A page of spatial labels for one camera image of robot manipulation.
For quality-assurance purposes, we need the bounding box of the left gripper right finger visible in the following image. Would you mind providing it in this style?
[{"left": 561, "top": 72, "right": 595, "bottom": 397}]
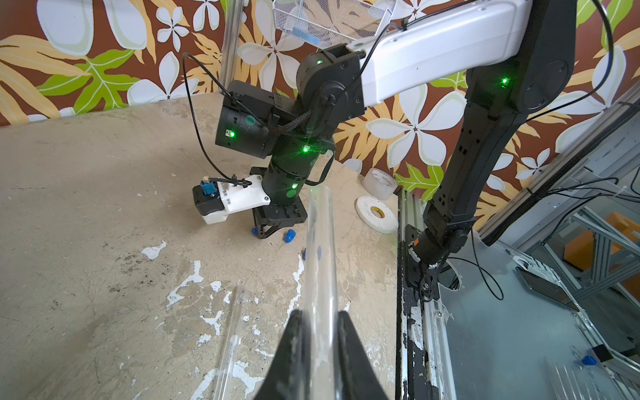
[{"left": 338, "top": 311, "right": 388, "bottom": 400}]

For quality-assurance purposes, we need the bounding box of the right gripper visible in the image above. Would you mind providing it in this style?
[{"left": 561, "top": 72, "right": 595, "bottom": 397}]
[{"left": 250, "top": 167, "right": 308, "bottom": 239}]

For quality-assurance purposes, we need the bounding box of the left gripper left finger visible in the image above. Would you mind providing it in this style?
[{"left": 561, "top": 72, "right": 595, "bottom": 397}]
[{"left": 254, "top": 309, "right": 311, "bottom": 400}]

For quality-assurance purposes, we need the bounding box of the clear test tube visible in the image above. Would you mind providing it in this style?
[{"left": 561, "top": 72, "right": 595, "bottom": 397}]
[
  {"left": 302, "top": 185, "right": 342, "bottom": 399},
  {"left": 212, "top": 284, "right": 246, "bottom": 400}
]

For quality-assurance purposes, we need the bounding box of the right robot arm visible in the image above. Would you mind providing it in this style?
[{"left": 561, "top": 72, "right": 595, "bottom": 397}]
[{"left": 202, "top": 1, "right": 577, "bottom": 265}]

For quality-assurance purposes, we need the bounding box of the white tape roll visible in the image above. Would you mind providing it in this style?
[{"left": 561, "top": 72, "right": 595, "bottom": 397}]
[{"left": 355, "top": 196, "right": 398, "bottom": 234}]

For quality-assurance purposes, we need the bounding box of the clear tape roll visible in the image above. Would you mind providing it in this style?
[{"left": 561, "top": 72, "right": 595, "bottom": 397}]
[{"left": 363, "top": 168, "right": 398, "bottom": 200}]

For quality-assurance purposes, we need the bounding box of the blue object in basket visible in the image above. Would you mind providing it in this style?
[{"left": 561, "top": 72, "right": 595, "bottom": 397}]
[{"left": 292, "top": 28, "right": 320, "bottom": 48}]

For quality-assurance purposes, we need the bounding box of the white mesh basket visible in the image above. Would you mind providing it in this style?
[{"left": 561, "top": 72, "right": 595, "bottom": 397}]
[{"left": 273, "top": 0, "right": 398, "bottom": 48}]

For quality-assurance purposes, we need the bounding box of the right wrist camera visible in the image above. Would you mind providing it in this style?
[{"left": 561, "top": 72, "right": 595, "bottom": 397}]
[{"left": 192, "top": 174, "right": 271, "bottom": 225}]

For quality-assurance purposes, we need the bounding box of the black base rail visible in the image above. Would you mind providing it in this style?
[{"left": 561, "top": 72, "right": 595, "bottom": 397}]
[{"left": 395, "top": 188, "right": 456, "bottom": 399}]

